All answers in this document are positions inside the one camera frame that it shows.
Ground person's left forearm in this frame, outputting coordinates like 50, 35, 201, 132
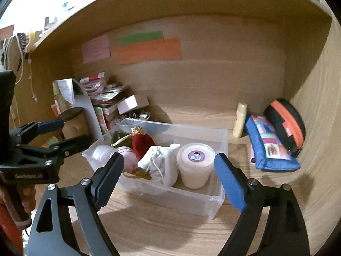
0, 183, 36, 256

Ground stack of books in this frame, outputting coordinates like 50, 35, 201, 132
92, 84, 131, 129

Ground clear plastic storage box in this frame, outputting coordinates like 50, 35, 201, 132
82, 119, 229, 220

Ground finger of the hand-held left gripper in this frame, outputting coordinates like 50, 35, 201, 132
17, 135, 91, 166
9, 119, 65, 146

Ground white drawstring pouch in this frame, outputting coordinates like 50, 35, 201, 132
137, 143, 182, 186

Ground hanging white cords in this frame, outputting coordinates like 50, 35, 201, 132
1, 32, 38, 102

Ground black and orange zip case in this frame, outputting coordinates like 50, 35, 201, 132
263, 99, 306, 157

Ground pink paper note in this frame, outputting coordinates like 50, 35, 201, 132
82, 34, 111, 64

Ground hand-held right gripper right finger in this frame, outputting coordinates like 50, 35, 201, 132
214, 153, 311, 256

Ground blue patchwork pencil pouch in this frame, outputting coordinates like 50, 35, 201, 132
244, 115, 301, 172

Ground cream squeeze tube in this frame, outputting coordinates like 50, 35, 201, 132
233, 102, 248, 138

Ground bowl of metal trinkets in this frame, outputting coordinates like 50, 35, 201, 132
121, 111, 151, 122

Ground pale tub with purple label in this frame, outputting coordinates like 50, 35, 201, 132
176, 143, 216, 189

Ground brown mug with dark lid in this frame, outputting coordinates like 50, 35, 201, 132
57, 107, 90, 142

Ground green paper note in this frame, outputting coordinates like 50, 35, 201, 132
117, 31, 164, 46

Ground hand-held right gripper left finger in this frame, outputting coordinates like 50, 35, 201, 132
27, 152, 125, 256

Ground small white cardboard box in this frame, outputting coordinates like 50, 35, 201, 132
117, 95, 150, 116

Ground white round jar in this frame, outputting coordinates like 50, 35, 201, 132
92, 145, 119, 166

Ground pink macaron-shaped case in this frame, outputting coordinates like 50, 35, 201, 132
116, 147, 140, 173

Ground orange paper note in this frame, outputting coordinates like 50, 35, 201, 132
116, 38, 183, 65

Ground pink plastic packet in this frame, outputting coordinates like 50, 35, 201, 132
79, 72, 107, 93

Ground wooden desktop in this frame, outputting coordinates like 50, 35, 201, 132
35, 103, 320, 256

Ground gold tassel ornament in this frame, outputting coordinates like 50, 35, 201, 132
122, 167, 153, 181

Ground green booklet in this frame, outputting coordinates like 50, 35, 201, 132
52, 80, 68, 116

